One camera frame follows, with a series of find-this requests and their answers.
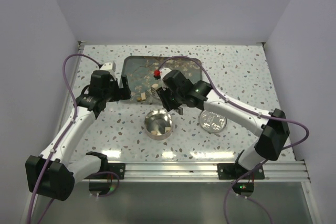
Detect white square chocolate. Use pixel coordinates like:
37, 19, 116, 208
141, 92, 146, 101

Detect metal tweezers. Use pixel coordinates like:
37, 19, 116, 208
145, 89, 161, 104

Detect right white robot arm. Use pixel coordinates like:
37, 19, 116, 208
154, 68, 289, 178

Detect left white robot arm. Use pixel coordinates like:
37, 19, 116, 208
25, 70, 131, 201

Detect white oval chocolate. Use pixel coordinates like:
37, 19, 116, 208
152, 83, 159, 89

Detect floral teal tray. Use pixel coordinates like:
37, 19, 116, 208
119, 56, 203, 106

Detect round metal tin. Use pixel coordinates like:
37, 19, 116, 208
144, 109, 173, 141

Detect round metal tin lid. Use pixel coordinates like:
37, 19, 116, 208
199, 111, 227, 133

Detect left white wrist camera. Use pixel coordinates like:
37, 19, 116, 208
99, 61, 117, 80

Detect right black base bracket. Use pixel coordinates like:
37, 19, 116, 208
217, 163, 265, 180

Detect black base bracket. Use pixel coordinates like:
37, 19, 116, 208
86, 163, 126, 180
217, 163, 265, 180

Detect aluminium rail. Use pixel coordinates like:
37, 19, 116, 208
78, 162, 312, 183

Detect left black base bracket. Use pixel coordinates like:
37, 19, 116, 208
86, 163, 126, 180

